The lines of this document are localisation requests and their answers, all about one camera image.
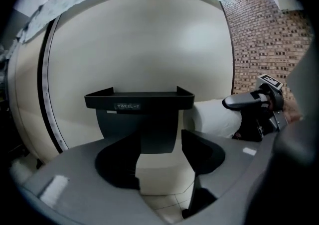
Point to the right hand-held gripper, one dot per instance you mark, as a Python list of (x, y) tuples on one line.
[(279, 119)]

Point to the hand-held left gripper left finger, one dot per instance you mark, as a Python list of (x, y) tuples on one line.
[(82, 194)]

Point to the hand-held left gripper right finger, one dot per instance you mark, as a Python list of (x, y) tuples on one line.
[(236, 169)]

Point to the white paper roll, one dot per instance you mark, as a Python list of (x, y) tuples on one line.
[(214, 119)]

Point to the person's right forearm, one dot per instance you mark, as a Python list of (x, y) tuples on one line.
[(292, 112)]

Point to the person's right hand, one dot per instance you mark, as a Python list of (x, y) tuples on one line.
[(270, 105)]

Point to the white cloth bundle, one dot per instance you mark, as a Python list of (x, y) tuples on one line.
[(21, 171)]

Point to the person's grey shirt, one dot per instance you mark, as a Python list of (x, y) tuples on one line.
[(304, 82)]

